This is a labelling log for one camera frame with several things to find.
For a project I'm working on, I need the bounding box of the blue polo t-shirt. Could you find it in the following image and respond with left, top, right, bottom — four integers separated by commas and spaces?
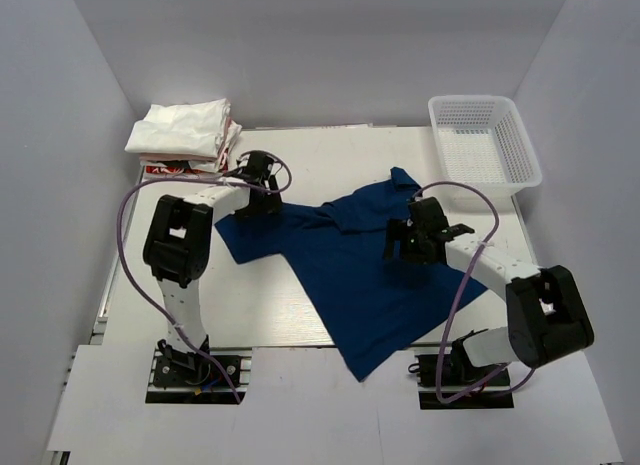
215, 167, 463, 381

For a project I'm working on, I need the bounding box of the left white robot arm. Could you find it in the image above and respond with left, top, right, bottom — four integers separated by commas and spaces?
143, 151, 282, 384

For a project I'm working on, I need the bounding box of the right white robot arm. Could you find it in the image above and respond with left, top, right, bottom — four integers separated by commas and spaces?
383, 198, 595, 384

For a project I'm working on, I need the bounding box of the red white folded t-shirt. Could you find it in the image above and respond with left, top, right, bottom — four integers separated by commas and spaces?
137, 118, 242, 175

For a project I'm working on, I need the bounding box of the white plastic mesh basket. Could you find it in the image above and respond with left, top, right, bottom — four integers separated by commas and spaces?
428, 95, 542, 198

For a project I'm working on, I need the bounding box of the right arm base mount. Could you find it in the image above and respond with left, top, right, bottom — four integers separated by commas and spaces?
408, 338, 514, 410

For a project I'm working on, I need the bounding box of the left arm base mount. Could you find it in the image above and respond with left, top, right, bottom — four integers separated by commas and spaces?
145, 340, 252, 405

